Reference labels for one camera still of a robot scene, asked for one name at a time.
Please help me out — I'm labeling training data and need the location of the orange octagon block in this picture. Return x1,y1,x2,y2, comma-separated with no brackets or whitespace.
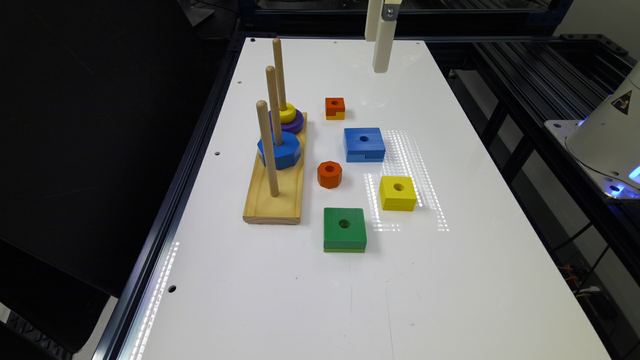
317,161,342,189

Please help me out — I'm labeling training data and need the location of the green square block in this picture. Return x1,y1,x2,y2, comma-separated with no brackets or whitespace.
323,208,367,253

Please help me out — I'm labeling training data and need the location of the rear wooden peg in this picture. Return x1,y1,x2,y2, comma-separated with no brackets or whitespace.
272,38,287,111

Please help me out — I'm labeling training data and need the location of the small orange square block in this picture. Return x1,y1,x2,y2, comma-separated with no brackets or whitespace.
325,98,346,120

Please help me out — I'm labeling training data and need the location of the blue square block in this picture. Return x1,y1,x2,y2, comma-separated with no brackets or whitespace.
344,128,386,162

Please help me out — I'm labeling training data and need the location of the blue octagon block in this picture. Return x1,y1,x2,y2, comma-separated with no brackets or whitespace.
273,132,301,170

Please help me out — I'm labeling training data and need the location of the front wooden peg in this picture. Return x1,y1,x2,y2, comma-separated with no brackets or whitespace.
256,100,279,197

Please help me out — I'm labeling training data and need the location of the yellow square block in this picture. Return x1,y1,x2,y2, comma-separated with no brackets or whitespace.
379,176,417,211

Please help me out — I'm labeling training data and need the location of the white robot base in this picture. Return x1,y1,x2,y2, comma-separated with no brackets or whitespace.
545,67,639,201

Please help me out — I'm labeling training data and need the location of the black side panel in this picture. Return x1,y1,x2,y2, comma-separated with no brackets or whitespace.
1,0,238,359

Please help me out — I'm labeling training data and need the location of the yellow round ring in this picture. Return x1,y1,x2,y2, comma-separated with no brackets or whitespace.
277,102,298,125

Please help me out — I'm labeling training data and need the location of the wooden peg base board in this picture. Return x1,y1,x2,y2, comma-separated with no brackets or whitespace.
242,111,309,226

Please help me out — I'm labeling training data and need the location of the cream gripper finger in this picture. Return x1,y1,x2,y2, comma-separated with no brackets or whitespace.
372,0,401,73
364,0,383,42

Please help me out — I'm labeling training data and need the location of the purple round ring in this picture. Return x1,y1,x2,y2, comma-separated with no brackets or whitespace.
268,108,306,135

